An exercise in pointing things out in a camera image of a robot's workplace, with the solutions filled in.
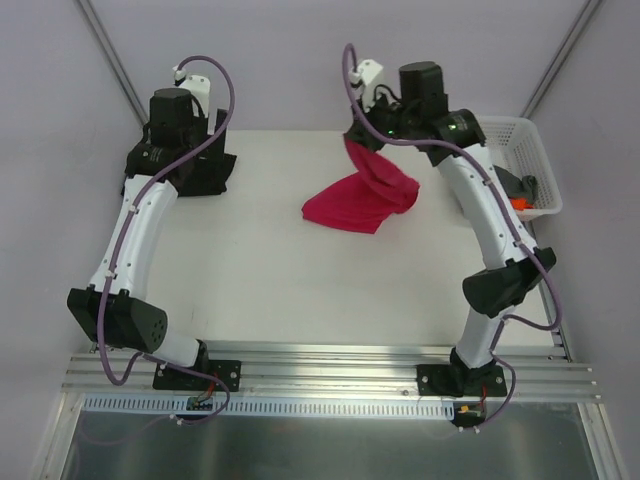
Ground pink t shirt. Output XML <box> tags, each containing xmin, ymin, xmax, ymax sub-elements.
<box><xmin>301</xmin><ymin>138</ymin><xmax>420</xmax><ymax>234</ymax></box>

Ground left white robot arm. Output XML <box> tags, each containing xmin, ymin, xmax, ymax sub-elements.
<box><xmin>67</xmin><ymin>84</ymin><xmax>236</xmax><ymax>388</ymax></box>

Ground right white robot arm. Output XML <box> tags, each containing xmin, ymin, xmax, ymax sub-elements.
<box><xmin>343</xmin><ymin>59</ymin><xmax>556</xmax><ymax>398</ymax></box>

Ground black folded t shirt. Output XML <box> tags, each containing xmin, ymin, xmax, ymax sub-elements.
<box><xmin>125</xmin><ymin>144</ymin><xmax>237</xmax><ymax>197</ymax></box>

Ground white plastic basket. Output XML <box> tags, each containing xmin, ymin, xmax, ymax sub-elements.
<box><xmin>478</xmin><ymin>116</ymin><xmax>563</xmax><ymax>222</ymax></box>

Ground grey t shirt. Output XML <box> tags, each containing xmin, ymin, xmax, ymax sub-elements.
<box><xmin>494</xmin><ymin>166</ymin><xmax>539</xmax><ymax>205</ymax></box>

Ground orange t shirt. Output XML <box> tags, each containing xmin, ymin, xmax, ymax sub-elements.
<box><xmin>510</xmin><ymin>197</ymin><xmax>534</xmax><ymax>212</ymax></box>

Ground left corner aluminium profile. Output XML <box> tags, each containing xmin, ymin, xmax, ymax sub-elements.
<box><xmin>73</xmin><ymin>0</ymin><xmax>149</xmax><ymax>127</ymax></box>

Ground corner aluminium profile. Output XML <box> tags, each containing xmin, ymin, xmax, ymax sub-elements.
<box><xmin>520</xmin><ymin>0</ymin><xmax>607</xmax><ymax>119</ymax></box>
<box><xmin>73</xmin><ymin>0</ymin><xmax>149</xmax><ymax>127</ymax></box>

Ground right corner aluminium profile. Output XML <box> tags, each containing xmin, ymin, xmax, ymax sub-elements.
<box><xmin>520</xmin><ymin>0</ymin><xmax>607</xmax><ymax>119</ymax></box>

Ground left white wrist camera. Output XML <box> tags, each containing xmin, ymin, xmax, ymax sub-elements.
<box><xmin>173</xmin><ymin>66</ymin><xmax>211</xmax><ymax>118</ymax></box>

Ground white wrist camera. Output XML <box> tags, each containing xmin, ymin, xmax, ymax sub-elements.
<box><xmin>347</xmin><ymin>59</ymin><xmax>384</xmax><ymax>113</ymax></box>
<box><xmin>173</xmin><ymin>66</ymin><xmax>211</xmax><ymax>118</ymax></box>

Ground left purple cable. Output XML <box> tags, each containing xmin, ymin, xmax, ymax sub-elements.
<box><xmin>97</xmin><ymin>55</ymin><xmax>236</xmax><ymax>427</ymax></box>

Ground purple cable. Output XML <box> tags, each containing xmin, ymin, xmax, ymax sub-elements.
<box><xmin>97</xmin><ymin>55</ymin><xmax>236</xmax><ymax>427</ymax></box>
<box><xmin>341</xmin><ymin>43</ymin><xmax>564</xmax><ymax>435</ymax></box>

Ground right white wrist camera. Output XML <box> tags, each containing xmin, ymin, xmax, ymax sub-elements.
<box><xmin>347</xmin><ymin>59</ymin><xmax>384</xmax><ymax>113</ymax></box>

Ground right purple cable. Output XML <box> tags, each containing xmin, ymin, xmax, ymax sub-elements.
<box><xmin>341</xmin><ymin>43</ymin><xmax>564</xmax><ymax>435</ymax></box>

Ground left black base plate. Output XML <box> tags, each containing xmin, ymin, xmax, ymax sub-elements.
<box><xmin>152</xmin><ymin>359</ymin><xmax>242</xmax><ymax>392</ymax></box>

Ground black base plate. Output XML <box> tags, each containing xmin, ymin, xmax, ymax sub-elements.
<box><xmin>152</xmin><ymin>359</ymin><xmax>242</xmax><ymax>392</ymax></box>
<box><xmin>416</xmin><ymin>363</ymin><xmax>507</xmax><ymax>398</ymax></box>

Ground aluminium mounting rail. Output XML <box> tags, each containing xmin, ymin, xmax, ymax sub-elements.
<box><xmin>60</xmin><ymin>340</ymin><xmax>601</xmax><ymax>402</ymax></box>

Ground left table edge rail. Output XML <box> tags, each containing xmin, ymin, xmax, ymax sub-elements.
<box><xmin>90</xmin><ymin>333</ymin><xmax>99</xmax><ymax>353</ymax></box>

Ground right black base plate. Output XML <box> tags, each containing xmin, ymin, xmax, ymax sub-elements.
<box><xmin>416</xmin><ymin>363</ymin><xmax>507</xmax><ymax>398</ymax></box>

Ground white slotted cable duct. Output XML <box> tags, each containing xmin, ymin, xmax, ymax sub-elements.
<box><xmin>83</xmin><ymin>394</ymin><xmax>454</xmax><ymax>420</ymax></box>

